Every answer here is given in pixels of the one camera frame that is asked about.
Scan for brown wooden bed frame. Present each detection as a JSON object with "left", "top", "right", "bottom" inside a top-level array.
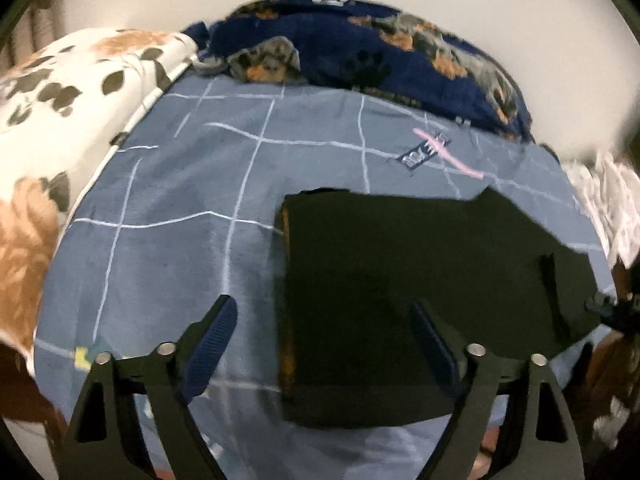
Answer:
[{"left": 0, "top": 342, "right": 68, "bottom": 442}]

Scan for blue checked bedsheet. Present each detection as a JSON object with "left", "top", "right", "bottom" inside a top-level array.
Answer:
[{"left": 32, "top": 77, "right": 617, "bottom": 480}]

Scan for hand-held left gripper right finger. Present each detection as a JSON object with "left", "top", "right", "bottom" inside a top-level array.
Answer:
[{"left": 409, "top": 300, "right": 585, "bottom": 480}]

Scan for black pants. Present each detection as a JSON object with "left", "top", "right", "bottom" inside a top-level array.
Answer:
[{"left": 274, "top": 187, "right": 603, "bottom": 429}]

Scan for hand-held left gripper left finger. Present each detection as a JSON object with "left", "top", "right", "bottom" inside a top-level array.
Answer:
[{"left": 62, "top": 294, "right": 238, "bottom": 480}]

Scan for navy dog print blanket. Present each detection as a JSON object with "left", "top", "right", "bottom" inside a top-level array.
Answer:
[{"left": 181, "top": 0, "right": 536, "bottom": 147}]

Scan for white floral cloth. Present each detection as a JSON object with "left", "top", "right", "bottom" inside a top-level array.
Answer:
[{"left": 560, "top": 152, "right": 640, "bottom": 267}]

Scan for white orange floral pillow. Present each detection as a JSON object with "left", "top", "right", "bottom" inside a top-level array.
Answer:
[{"left": 0, "top": 27, "right": 200, "bottom": 378}]

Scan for beige floral curtain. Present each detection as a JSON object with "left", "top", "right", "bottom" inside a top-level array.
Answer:
[{"left": 0, "top": 0, "right": 62, "bottom": 73}]

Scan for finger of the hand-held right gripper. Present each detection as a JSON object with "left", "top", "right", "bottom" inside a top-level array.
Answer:
[{"left": 585, "top": 294, "right": 640, "bottom": 332}]

